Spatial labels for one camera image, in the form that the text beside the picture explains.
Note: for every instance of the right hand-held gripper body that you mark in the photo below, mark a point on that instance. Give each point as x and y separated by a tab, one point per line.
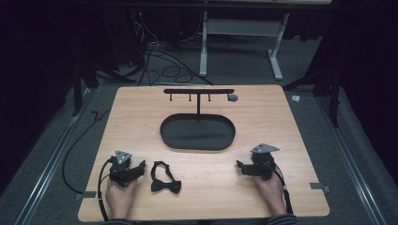
262	162

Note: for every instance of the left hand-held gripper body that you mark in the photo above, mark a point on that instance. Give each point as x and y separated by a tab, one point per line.
120	170

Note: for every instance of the person's left hand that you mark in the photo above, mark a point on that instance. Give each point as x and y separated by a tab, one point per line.
120	198

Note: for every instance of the person's right hand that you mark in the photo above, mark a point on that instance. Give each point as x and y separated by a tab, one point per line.
270	192

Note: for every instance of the black bow tie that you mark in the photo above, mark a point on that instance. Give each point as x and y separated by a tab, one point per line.
165	181

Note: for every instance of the grey tape piece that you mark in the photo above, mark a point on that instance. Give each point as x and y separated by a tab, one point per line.
319	187
86	195

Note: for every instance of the person's left striped sleeve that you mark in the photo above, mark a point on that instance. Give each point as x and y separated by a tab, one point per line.
118	222

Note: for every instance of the person's striped sleeve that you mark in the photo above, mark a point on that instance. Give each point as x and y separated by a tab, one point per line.
118	222
283	219

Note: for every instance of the black hook rack with oval tray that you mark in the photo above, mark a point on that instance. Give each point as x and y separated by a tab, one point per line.
197	132

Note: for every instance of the person's right striped sleeve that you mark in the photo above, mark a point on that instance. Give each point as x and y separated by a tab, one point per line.
283	219

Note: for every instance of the small grey round object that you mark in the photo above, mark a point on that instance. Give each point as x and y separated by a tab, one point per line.
233	97

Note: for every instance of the small white crumpled scrap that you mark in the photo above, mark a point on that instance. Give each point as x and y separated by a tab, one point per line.
295	98

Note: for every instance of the black metal stand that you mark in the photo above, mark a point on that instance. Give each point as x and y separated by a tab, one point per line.
334	100
77	90

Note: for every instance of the metal floor rail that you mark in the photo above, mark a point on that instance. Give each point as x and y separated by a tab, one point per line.
47	170
353	165

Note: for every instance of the white metal desk frame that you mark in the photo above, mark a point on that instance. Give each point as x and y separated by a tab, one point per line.
242	27

